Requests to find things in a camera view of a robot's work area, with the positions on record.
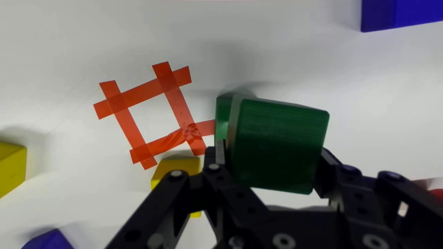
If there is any red block front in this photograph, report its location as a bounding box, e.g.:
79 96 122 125
428 186 443 204

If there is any yellow block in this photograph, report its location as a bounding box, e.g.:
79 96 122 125
0 142 27 197
150 156 202 219

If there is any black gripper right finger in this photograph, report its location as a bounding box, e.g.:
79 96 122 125
314 148 348 193

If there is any yellow block centre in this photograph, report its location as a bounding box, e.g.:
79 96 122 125
150 156 202 219

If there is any blue block near gripper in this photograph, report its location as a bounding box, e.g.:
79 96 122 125
21 229 74 249

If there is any orange tape square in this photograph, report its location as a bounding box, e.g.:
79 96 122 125
93 62 215 168

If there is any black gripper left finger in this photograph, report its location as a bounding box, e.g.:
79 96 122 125
204 142 231 185

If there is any yellow block front right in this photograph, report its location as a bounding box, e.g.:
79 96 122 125
0 142 27 197

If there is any blue block right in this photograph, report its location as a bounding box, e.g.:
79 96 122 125
360 0 443 31

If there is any green block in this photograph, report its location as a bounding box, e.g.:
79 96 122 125
215 92 330 193

